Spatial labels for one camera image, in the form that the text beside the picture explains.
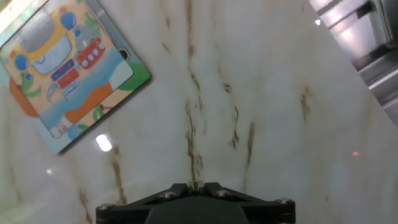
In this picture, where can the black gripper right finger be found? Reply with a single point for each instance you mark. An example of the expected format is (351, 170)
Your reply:
(264, 210)

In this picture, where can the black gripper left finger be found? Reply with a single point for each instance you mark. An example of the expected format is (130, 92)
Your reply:
(130, 210)

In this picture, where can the vehicle picture puzzle board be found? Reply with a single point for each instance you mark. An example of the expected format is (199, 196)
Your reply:
(93, 93)

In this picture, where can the marble pattern board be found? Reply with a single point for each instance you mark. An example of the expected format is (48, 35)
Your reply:
(248, 77)

